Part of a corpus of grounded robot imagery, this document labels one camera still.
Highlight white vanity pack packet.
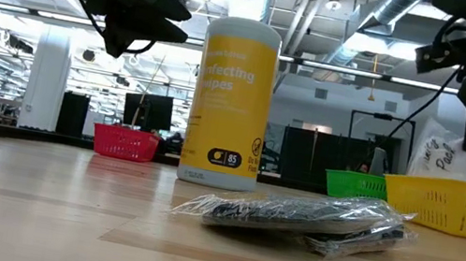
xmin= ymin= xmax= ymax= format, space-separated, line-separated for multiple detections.
xmin=405 ymin=115 xmax=466 ymax=185

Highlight black monitor back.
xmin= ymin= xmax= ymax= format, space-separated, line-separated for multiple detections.
xmin=120 ymin=89 xmax=177 ymax=134

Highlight yellow plastic basket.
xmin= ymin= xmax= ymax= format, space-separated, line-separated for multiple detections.
xmin=376 ymin=167 xmax=466 ymax=239

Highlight white pillar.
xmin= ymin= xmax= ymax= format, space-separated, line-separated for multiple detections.
xmin=16 ymin=21 xmax=79 ymax=135

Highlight yellow disinfecting wipes canister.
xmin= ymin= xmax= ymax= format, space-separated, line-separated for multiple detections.
xmin=175 ymin=11 xmax=286 ymax=196

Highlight red plastic basket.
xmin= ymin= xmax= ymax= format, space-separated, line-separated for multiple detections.
xmin=89 ymin=121 xmax=164 ymax=166

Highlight green plastic basket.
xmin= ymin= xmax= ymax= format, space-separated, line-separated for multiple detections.
xmin=321 ymin=166 xmax=392 ymax=207

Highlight black partition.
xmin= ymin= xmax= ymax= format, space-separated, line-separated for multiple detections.
xmin=276 ymin=124 xmax=377 ymax=192

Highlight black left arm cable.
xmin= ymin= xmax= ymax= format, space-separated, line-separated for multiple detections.
xmin=69 ymin=0 xmax=163 ymax=60

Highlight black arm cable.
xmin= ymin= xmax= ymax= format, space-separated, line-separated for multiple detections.
xmin=380 ymin=7 xmax=466 ymax=161
xmin=69 ymin=0 xmax=163 ymax=60

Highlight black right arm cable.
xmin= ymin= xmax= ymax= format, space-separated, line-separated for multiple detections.
xmin=380 ymin=7 xmax=466 ymax=161

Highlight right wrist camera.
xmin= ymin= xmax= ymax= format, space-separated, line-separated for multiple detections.
xmin=411 ymin=36 xmax=466 ymax=82

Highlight black stand frame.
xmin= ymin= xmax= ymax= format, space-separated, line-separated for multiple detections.
xmin=342 ymin=108 xmax=419 ymax=180

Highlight silver ventilation duct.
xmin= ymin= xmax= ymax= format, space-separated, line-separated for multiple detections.
xmin=310 ymin=0 xmax=431 ymax=96

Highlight black aluminium table frame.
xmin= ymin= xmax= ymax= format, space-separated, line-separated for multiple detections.
xmin=0 ymin=123 xmax=330 ymax=196

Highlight bagged black hair ties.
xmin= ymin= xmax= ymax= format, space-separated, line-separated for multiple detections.
xmin=166 ymin=165 xmax=424 ymax=261

